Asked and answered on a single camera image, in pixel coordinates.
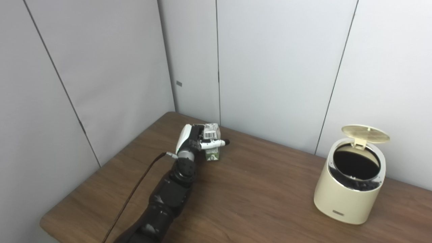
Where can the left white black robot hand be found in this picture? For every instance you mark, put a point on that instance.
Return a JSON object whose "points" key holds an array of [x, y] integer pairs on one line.
{"points": [[185, 138]]}

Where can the small white green milk carton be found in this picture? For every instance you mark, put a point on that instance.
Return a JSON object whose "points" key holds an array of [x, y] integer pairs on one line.
{"points": [[212, 132]]}

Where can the cream-colored round bin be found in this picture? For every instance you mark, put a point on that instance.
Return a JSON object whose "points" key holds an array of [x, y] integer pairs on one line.
{"points": [[347, 199]]}

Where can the cream round bin lid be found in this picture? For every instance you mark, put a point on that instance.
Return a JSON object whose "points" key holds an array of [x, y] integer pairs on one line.
{"points": [[365, 133]]}

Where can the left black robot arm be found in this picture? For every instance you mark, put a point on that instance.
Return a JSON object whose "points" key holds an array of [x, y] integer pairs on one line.
{"points": [[168, 197]]}

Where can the black wall panel seam clip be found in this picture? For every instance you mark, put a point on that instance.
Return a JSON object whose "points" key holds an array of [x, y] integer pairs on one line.
{"points": [[81, 126], [218, 76]]}

